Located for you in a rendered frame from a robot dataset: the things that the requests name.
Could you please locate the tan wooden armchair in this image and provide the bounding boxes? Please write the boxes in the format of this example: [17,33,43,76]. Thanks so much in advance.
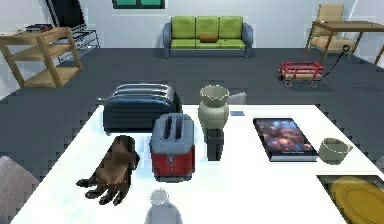
[310,3,356,60]

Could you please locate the green and grey sofa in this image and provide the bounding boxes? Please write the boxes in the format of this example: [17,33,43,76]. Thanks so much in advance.
[162,15,254,59]

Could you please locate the pale green vase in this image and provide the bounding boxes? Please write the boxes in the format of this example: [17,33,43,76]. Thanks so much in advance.
[197,85,231,131]

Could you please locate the dark blue four-slot toaster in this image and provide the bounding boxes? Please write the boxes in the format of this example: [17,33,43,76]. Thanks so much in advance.
[102,83,183,136]

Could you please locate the dark book stack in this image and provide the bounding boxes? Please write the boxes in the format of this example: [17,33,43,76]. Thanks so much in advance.
[25,23,54,33]

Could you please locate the green window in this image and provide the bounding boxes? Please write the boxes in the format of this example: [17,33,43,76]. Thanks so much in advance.
[112,0,166,10]

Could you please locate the white table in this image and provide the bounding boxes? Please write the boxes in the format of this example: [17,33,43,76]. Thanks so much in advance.
[9,104,384,224]

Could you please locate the wooden table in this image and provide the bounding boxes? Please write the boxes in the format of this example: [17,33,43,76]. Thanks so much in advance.
[304,20,384,67]

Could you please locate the wooden shelf unit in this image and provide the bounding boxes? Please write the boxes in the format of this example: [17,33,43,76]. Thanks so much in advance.
[0,26,84,89]

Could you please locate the pale green mug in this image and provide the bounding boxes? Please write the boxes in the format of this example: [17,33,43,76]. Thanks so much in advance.
[318,137,354,165]

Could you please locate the black television set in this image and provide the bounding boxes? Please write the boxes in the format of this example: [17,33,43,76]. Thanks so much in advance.
[45,0,86,29]

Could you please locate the dark picture book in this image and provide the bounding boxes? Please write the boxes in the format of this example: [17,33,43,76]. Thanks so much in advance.
[252,117,320,163]

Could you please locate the orange cushion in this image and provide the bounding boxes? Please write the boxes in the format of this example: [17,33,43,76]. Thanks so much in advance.
[199,33,218,43]

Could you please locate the black square cup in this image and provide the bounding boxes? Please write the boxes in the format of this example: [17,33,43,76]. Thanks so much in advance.
[206,128,225,162]

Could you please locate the yellow plate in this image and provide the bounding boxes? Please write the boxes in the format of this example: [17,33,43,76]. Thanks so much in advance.
[328,176,384,224]

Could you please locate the red and grey toaster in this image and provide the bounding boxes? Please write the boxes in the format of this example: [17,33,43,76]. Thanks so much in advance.
[149,112,196,182]

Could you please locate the red toy wagon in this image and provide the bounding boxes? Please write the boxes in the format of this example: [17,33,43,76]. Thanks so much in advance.
[278,44,353,89]

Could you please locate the grey chair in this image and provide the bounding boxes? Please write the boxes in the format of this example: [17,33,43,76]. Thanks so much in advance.
[0,155,40,224]

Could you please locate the grey wire television stand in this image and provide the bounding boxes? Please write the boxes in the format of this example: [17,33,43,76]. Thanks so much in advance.
[54,24,101,62]

